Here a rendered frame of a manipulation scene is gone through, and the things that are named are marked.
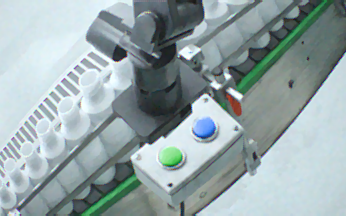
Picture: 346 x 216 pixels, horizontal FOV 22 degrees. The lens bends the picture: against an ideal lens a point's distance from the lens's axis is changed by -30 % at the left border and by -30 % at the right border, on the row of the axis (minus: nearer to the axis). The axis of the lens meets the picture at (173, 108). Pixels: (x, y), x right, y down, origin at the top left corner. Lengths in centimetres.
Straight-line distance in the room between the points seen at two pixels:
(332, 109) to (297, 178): 29
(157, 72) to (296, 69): 60
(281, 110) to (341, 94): 122
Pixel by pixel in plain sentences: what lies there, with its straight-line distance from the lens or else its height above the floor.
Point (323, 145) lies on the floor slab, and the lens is 299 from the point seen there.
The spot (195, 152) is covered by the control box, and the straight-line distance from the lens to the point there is 160.
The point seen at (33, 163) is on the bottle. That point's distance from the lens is 164.
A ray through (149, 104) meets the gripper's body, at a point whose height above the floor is 129.
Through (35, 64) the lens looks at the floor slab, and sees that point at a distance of 370.
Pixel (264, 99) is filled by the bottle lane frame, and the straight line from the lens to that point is 186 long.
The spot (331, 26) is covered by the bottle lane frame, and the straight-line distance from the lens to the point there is 198.
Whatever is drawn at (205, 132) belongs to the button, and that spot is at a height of 112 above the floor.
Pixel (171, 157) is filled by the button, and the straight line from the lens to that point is 159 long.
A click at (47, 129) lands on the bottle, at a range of 168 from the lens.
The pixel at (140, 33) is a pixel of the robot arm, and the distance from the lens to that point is 131.
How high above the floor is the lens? 225
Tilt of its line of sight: 43 degrees down
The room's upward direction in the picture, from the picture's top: 25 degrees counter-clockwise
